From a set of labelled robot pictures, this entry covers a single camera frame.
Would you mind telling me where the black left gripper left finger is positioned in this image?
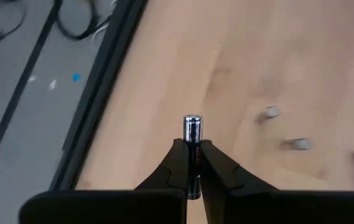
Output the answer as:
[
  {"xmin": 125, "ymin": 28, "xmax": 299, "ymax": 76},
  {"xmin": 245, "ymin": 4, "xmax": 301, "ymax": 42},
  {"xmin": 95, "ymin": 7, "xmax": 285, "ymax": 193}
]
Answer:
[{"xmin": 19, "ymin": 138, "xmax": 190, "ymax": 224}]

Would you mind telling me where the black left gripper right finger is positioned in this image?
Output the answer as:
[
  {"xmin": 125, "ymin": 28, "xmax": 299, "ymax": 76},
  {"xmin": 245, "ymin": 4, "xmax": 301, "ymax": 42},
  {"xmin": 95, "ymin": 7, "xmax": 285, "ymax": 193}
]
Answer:
[{"xmin": 200, "ymin": 139, "xmax": 354, "ymax": 224}]

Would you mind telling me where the white floor cable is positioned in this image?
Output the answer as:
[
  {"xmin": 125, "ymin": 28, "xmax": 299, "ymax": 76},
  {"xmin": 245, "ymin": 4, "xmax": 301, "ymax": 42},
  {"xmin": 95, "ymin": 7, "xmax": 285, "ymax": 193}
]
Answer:
[{"xmin": 91, "ymin": 23, "xmax": 111, "ymax": 40}]

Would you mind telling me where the black coiled floor cable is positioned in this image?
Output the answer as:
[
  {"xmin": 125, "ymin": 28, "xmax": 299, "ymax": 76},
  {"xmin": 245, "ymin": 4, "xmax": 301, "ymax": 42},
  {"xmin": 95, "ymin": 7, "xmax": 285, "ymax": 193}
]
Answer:
[{"xmin": 54, "ymin": 0, "xmax": 115, "ymax": 41}]

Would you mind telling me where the black loose floor cable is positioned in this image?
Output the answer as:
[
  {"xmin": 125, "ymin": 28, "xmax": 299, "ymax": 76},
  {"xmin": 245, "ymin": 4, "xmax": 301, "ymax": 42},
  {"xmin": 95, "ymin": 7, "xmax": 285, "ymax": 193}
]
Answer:
[{"xmin": 0, "ymin": 0, "xmax": 28, "ymax": 44}]

